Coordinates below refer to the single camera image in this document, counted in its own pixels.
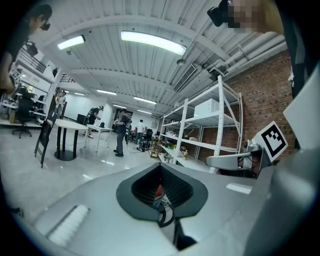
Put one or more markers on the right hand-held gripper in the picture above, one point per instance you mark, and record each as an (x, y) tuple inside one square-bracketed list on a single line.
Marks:
[(273, 142)]

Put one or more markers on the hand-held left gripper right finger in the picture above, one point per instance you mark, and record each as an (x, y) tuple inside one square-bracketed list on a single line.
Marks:
[(225, 205)]

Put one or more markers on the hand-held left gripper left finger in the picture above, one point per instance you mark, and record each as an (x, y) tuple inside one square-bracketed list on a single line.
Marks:
[(100, 212)]

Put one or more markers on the brown drink bottle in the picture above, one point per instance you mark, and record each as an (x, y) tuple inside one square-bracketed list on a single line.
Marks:
[(185, 155)]

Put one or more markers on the white microwave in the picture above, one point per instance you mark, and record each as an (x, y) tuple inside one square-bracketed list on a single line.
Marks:
[(206, 108)]

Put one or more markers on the white metal shelving unit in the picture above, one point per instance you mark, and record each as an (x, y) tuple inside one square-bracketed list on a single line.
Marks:
[(220, 100), (162, 135)]

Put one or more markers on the wooden rack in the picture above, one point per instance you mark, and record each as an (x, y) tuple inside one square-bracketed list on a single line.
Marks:
[(155, 147)]

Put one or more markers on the black office chair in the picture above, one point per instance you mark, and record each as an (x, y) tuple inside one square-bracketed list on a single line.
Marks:
[(23, 112), (149, 133)]

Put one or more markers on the white desk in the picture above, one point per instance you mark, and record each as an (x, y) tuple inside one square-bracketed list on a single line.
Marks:
[(100, 128)]

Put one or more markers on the ceiling air vent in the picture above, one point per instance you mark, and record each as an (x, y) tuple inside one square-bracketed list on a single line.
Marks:
[(185, 77)]

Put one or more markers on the round table with black base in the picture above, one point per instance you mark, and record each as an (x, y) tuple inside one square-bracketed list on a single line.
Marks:
[(70, 123)]

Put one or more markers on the long ceiling light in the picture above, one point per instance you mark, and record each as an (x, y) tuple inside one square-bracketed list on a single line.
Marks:
[(71, 42), (106, 92), (145, 100), (152, 41)]

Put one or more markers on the white ceiling pipes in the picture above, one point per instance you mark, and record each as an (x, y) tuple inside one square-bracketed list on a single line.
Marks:
[(250, 50)]

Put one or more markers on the person's black shirt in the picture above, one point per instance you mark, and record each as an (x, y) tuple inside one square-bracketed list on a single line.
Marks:
[(300, 50)]

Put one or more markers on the person's head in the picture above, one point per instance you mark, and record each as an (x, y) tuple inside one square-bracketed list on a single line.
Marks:
[(250, 17)]

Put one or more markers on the black head-worn camera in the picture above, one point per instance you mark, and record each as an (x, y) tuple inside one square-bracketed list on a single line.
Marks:
[(217, 15)]

